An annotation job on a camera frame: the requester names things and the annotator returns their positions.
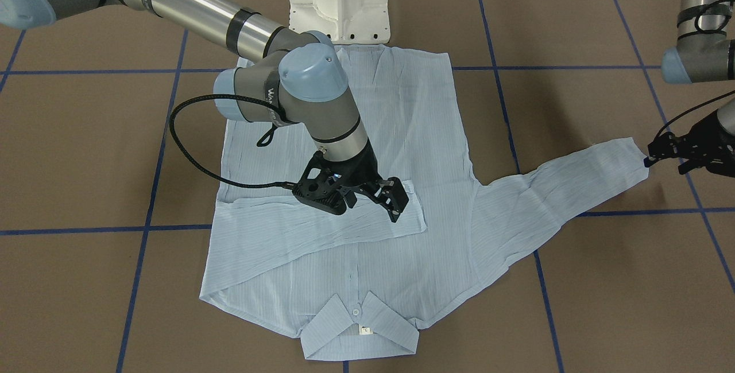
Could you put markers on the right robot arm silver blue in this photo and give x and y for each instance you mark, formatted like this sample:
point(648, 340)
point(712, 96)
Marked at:
point(296, 78)

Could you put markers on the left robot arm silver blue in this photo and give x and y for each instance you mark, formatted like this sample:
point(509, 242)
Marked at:
point(702, 53)

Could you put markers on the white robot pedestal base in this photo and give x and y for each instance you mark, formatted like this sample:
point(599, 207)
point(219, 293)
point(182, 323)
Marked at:
point(344, 22)

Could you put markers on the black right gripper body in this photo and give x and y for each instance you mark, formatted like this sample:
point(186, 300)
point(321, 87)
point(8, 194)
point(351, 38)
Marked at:
point(363, 167)

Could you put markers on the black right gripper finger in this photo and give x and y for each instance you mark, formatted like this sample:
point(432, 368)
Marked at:
point(379, 184)
point(391, 196)

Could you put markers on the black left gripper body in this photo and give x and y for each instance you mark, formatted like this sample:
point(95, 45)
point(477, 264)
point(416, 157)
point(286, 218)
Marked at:
point(714, 135)

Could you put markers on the light blue striped shirt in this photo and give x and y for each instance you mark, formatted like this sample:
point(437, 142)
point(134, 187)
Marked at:
point(360, 286)

